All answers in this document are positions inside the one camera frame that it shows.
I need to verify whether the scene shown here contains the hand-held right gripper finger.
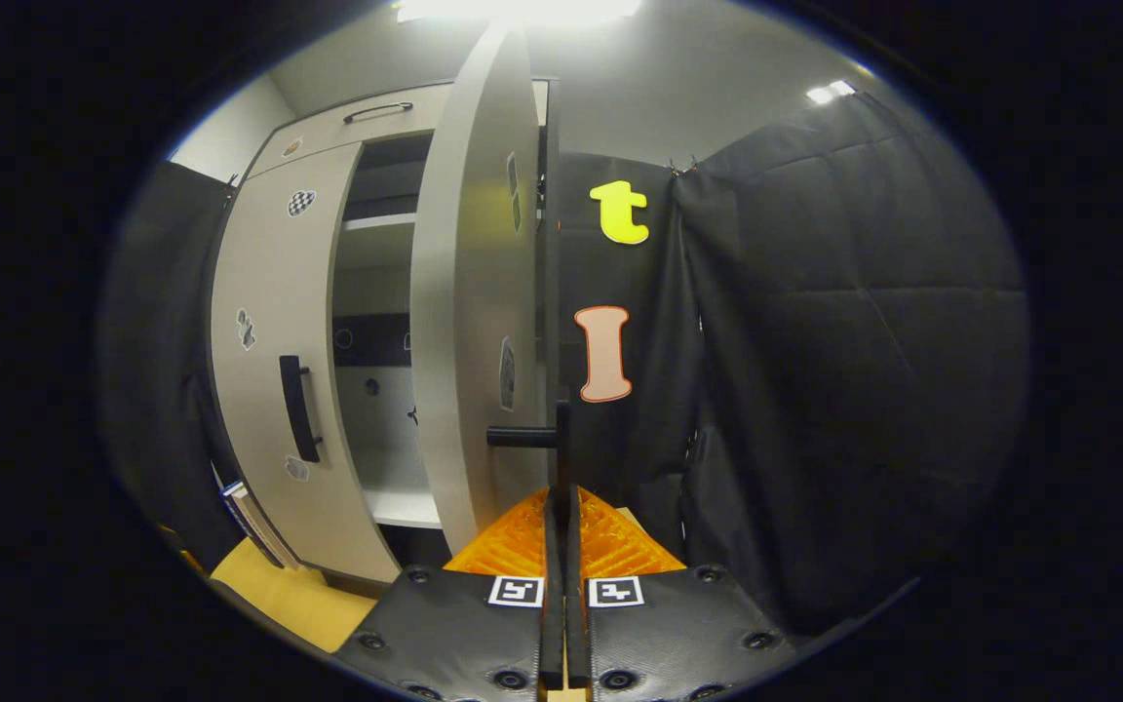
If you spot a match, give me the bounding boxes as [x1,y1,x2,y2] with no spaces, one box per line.
[564,486,801,702]
[332,486,567,702]

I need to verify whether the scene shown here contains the black door handle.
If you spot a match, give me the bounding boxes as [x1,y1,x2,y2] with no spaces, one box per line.
[486,400,572,488]
[279,355,323,463]

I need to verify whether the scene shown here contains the white double-door shoe cabinet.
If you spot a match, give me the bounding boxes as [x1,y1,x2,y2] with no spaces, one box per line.
[209,78,562,586]

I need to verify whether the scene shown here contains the white cabinet door grey stickers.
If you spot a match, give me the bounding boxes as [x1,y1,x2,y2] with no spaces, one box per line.
[410,24,548,557]

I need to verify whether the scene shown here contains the white cabinet door checkered sticker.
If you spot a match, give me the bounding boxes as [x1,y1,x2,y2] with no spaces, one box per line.
[209,141,402,584]

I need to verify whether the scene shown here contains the white cabinet drawer front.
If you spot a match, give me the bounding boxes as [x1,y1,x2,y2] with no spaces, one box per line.
[248,80,550,179]

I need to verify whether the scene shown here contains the stack of books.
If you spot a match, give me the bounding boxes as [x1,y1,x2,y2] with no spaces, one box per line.
[220,481,301,571]

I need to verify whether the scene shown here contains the black backdrop cloth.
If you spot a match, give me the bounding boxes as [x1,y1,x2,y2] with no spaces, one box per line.
[98,93,1030,635]

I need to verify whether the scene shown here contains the large ceiling light panel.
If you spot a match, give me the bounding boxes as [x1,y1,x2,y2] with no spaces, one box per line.
[396,0,640,25]

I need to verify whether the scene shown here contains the black drawer handle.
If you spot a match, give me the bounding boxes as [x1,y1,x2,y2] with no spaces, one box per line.
[343,100,415,125]

